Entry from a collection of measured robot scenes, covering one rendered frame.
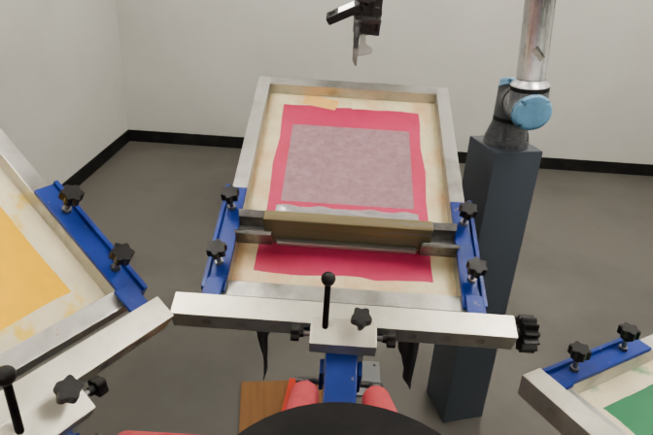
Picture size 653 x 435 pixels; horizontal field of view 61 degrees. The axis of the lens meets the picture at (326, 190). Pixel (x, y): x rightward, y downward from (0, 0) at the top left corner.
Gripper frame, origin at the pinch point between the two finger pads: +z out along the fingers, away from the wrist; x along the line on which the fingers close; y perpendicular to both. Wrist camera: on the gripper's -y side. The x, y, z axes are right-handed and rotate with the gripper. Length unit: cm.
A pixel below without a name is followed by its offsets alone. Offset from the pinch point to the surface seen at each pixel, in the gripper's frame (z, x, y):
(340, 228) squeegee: 5, -73, -1
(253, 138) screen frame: 7.1, -38.7, -26.3
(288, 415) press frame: -24, -131, -6
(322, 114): 8.7, -21.8, -8.3
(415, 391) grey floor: 144, -33, 39
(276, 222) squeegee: 5, -73, -15
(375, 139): 9.7, -31.5, 7.7
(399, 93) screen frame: 4.8, -13.6, 14.8
